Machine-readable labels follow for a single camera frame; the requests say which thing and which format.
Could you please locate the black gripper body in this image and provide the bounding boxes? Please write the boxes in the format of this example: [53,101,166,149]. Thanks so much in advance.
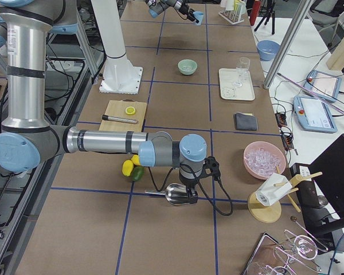
[179,176,198,190]
[181,3,194,18]

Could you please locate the light blue plastic cup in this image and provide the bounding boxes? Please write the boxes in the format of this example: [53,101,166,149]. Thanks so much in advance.
[193,11,204,26]

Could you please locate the metal ice scoop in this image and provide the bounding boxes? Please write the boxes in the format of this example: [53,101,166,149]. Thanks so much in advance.
[144,183,189,206]

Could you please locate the green ceramic bowl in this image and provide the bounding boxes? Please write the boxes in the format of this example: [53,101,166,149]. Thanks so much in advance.
[177,59,198,76]

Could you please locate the ice cubes in green bowl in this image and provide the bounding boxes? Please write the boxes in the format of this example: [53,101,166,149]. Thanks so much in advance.
[182,66,193,72]

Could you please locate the pink bowl with ice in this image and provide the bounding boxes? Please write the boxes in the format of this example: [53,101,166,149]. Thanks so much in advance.
[243,141,287,179]

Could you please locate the blue bowl with fork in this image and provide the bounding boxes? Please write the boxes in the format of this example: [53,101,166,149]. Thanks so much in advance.
[257,40,280,61]

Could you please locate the green lime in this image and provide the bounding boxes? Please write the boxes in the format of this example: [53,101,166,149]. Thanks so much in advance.
[130,166,144,182]

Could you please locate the yellow lemon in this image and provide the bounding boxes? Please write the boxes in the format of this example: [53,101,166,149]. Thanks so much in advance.
[131,155,141,166]
[122,160,134,177]

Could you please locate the clear wine glass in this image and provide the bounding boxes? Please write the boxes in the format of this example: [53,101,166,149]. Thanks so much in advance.
[232,57,250,88]

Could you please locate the black tripod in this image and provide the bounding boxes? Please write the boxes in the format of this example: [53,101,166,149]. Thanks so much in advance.
[254,0,276,35]

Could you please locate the wooden mug tree stand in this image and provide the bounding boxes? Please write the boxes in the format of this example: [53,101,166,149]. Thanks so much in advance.
[248,172,323,223]

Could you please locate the cream bear tray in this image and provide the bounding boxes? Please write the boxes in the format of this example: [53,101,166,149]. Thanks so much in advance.
[218,68,255,101]

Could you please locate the grey folded cloth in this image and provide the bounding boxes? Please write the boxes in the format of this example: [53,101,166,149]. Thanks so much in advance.
[233,112,258,131]

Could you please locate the white paper carton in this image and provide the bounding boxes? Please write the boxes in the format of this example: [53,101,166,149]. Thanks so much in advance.
[255,173,292,206]

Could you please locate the lemon half slice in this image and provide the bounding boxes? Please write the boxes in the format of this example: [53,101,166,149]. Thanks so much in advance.
[125,106,136,116]

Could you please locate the wooden cutting board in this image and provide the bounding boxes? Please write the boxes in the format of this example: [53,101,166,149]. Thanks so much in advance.
[99,100,147,132]

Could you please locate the metal cylinder tool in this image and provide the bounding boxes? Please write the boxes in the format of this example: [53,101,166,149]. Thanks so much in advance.
[101,115,139,124]

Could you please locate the black tray with glasses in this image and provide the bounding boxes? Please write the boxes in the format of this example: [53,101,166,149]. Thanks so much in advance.
[241,229,328,274]

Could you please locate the black monitor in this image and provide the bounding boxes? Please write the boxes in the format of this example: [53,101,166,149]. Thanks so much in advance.
[297,134,344,237]

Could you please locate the near blue teach pendant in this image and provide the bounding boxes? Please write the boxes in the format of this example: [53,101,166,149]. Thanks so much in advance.
[293,96,338,133]

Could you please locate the blue teach pendant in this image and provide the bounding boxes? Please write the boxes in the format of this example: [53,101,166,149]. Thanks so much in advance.
[304,70,342,103]
[293,96,338,133]

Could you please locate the far blue teach pendant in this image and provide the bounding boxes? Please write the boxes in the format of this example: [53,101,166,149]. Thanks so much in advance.
[304,70,342,103]

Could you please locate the long metal grabber stick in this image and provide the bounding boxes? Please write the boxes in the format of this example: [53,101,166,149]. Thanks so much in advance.
[276,73,344,129]

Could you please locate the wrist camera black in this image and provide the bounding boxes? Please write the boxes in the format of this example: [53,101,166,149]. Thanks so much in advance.
[203,156,221,182]

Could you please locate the white wire cup rack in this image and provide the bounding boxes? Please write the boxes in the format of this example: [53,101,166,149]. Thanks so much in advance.
[218,0,246,25]

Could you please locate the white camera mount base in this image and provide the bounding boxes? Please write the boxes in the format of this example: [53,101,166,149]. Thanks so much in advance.
[91,0,143,95]

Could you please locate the aluminium frame post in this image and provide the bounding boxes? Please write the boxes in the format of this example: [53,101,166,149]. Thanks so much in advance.
[263,0,314,90]

